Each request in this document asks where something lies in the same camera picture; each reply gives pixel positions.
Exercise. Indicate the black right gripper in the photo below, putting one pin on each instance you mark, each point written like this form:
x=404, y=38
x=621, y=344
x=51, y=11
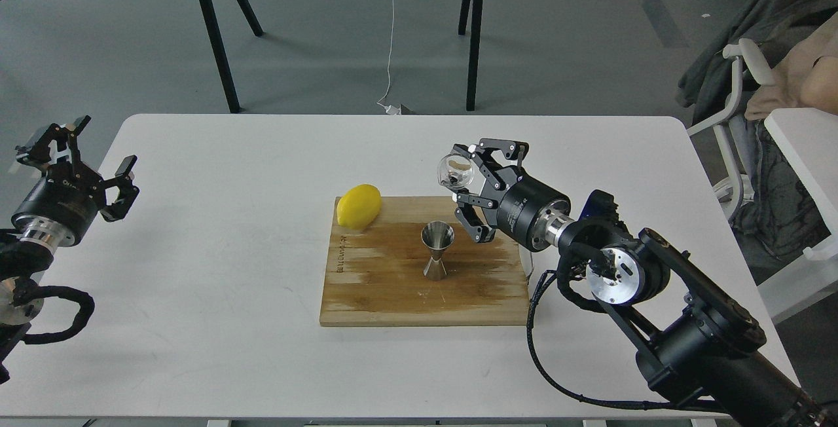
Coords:
x=502, y=197

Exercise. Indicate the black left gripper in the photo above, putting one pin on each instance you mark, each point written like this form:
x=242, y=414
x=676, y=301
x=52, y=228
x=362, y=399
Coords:
x=65, y=193

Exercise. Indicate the small clear glass cup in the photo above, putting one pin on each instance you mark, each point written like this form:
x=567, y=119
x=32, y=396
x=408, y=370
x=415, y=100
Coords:
x=455, y=171

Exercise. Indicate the steel double jigger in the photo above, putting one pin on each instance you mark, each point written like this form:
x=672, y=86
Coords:
x=437, y=236

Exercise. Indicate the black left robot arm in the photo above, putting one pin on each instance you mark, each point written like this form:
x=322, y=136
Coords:
x=25, y=254

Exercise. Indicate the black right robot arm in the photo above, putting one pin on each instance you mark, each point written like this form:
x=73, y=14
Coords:
x=696, y=346

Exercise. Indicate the wooden cutting board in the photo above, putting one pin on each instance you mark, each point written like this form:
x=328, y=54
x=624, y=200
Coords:
x=374, y=277

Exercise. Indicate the yellow lemon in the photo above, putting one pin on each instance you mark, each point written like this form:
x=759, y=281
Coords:
x=359, y=207

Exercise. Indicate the person in beige sweater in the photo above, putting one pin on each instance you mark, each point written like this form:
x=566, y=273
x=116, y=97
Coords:
x=782, y=219

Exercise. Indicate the white office chair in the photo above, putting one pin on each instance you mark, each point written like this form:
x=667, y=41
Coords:
x=812, y=276

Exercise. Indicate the white side table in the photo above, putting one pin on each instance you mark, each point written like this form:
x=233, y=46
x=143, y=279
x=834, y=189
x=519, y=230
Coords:
x=808, y=139

